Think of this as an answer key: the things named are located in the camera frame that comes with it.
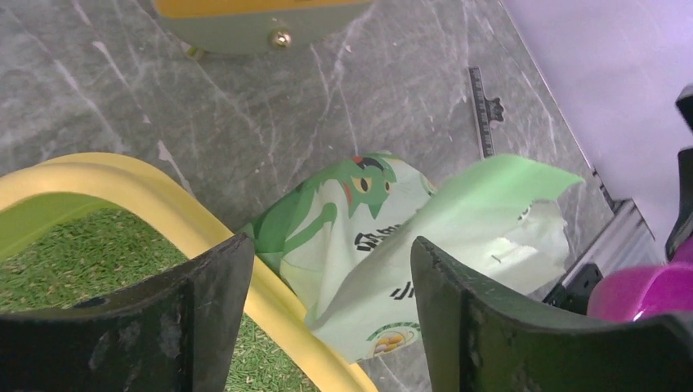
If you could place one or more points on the green cat litter bag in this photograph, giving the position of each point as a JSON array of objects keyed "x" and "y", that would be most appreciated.
[{"x": 341, "y": 240}]

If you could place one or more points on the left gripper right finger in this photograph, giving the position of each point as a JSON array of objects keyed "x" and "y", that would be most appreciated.
[{"x": 480, "y": 335}]

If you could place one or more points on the magenta plastic scoop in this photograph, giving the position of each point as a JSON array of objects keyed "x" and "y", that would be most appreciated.
[{"x": 645, "y": 291}]

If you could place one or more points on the yellow litter box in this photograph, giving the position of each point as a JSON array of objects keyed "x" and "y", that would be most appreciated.
[{"x": 157, "y": 199}]

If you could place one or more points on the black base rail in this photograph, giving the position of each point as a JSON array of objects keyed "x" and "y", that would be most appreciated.
[{"x": 573, "y": 291}]

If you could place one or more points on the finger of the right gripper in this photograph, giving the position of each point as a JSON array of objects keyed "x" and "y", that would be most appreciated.
[{"x": 682, "y": 229}]

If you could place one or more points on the round cream drawer cabinet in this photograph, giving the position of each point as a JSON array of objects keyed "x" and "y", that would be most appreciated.
[{"x": 251, "y": 27}]

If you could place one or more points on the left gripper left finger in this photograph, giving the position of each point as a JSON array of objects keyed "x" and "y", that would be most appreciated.
[{"x": 175, "y": 331}]

